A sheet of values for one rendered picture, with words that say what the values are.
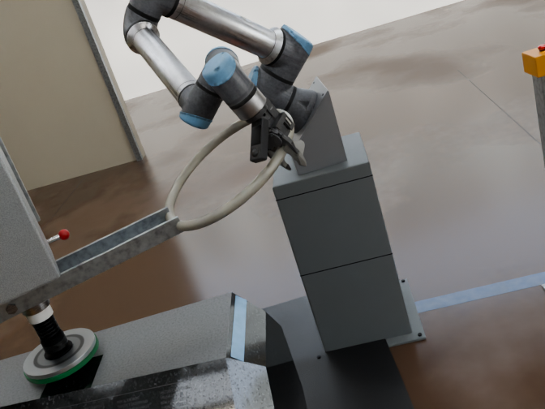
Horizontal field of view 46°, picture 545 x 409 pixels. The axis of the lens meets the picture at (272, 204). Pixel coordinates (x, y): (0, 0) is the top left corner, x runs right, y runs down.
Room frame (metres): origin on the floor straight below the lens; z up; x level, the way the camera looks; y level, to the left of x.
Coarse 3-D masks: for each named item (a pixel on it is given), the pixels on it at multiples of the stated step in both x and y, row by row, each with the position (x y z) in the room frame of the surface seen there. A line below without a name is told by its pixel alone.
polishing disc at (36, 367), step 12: (72, 336) 1.68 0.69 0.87; (84, 336) 1.66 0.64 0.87; (36, 348) 1.68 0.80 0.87; (72, 348) 1.61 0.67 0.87; (84, 348) 1.59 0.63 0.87; (36, 360) 1.61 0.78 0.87; (48, 360) 1.59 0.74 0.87; (60, 360) 1.56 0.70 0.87; (72, 360) 1.54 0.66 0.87; (36, 372) 1.54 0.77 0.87; (48, 372) 1.52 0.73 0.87; (60, 372) 1.52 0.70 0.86
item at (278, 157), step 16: (240, 128) 2.03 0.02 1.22; (208, 144) 2.05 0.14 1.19; (192, 160) 2.03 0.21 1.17; (272, 160) 1.64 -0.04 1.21; (256, 176) 1.62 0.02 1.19; (176, 192) 1.93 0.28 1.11; (240, 192) 1.60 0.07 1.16; (224, 208) 1.60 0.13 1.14; (192, 224) 1.64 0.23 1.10; (208, 224) 1.62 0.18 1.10
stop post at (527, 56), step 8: (536, 48) 2.32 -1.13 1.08; (528, 56) 2.27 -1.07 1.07; (536, 56) 2.22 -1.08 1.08; (544, 56) 2.21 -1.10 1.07; (528, 64) 2.28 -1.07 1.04; (536, 64) 2.21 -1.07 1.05; (544, 64) 2.21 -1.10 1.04; (528, 72) 2.29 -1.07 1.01; (536, 72) 2.22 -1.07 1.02; (544, 72) 2.21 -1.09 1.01; (536, 80) 2.27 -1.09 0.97; (544, 80) 2.23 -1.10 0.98; (536, 88) 2.28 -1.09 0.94; (544, 88) 2.23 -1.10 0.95; (536, 96) 2.29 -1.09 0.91; (544, 96) 2.23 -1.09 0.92; (536, 104) 2.30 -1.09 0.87; (544, 104) 2.23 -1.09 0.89; (544, 112) 2.24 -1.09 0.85; (544, 120) 2.25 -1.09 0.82; (544, 128) 2.26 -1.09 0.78; (544, 136) 2.27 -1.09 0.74; (544, 144) 2.28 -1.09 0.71; (544, 152) 2.29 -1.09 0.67; (544, 160) 2.30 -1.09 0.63; (544, 288) 2.34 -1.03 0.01
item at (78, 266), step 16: (144, 224) 1.79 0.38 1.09; (160, 224) 1.70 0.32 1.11; (176, 224) 1.71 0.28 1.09; (96, 240) 1.75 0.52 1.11; (112, 240) 1.75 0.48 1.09; (128, 240) 1.66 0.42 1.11; (144, 240) 1.67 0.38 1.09; (160, 240) 1.69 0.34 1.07; (64, 256) 1.71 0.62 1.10; (80, 256) 1.72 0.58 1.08; (96, 256) 1.63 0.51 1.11; (112, 256) 1.64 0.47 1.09; (128, 256) 1.65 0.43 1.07; (64, 272) 1.60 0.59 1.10; (80, 272) 1.61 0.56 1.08; (96, 272) 1.62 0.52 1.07; (48, 288) 1.58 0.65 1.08; (64, 288) 1.59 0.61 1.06; (16, 304) 1.55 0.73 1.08; (32, 304) 1.56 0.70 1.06; (0, 320) 1.53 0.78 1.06
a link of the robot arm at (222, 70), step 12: (216, 60) 1.66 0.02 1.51; (228, 60) 1.63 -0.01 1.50; (204, 72) 1.65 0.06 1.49; (216, 72) 1.62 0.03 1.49; (228, 72) 1.62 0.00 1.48; (240, 72) 1.64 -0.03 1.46; (216, 84) 1.62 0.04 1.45; (228, 84) 1.62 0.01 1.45; (240, 84) 1.62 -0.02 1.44; (252, 84) 1.65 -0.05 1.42; (228, 96) 1.63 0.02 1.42; (240, 96) 1.62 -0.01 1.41; (252, 96) 1.63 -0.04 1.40
